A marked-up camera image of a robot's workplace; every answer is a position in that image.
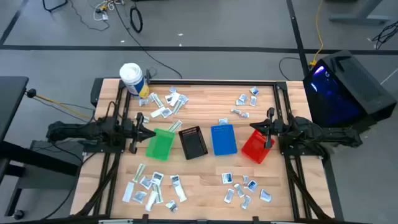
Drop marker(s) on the black desk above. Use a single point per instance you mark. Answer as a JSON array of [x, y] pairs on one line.
[[9, 99]]

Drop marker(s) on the black plastic basket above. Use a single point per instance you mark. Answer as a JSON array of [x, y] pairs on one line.
[[192, 143]]

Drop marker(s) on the blue plastic basket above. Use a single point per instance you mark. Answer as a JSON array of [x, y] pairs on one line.
[[224, 140]]

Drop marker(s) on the black caster wheel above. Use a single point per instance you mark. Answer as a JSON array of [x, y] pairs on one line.
[[18, 214]]

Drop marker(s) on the long white packet dark end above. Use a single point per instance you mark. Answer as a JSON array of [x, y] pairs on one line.
[[178, 188]]

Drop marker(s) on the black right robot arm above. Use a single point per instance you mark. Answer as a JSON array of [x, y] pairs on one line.
[[326, 135]]

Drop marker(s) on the black aluminium table frame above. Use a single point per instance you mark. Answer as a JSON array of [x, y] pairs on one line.
[[202, 82]]

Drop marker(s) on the black control box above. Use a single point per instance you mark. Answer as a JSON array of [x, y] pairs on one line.
[[96, 91]]

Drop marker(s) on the crumpled silver dark packet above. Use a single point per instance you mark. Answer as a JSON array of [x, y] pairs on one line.
[[171, 205]]

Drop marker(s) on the green plastic basket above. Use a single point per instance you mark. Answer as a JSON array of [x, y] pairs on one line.
[[160, 144]]

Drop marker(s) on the black table-level depth camera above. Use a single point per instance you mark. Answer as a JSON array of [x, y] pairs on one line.
[[202, 221]]

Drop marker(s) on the grey desk leg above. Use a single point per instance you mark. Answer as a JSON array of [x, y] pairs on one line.
[[360, 17]]

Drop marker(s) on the black stand base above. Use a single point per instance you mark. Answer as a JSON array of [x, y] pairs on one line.
[[54, 6]]

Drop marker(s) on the white wipes canister blue label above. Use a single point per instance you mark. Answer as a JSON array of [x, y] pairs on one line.
[[133, 79]]

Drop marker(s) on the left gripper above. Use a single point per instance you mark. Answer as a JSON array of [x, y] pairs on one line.
[[133, 133]]

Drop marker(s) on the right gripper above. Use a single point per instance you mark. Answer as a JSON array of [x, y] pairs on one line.
[[275, 128]]

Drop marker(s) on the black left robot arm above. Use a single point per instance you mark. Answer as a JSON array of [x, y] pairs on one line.
[[77, 130]]

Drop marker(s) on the red plastic basket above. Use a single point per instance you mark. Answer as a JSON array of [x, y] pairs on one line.
[[253, 151]]

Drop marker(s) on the black computer tower blue light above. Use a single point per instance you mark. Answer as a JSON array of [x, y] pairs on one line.
[[357, 90]]

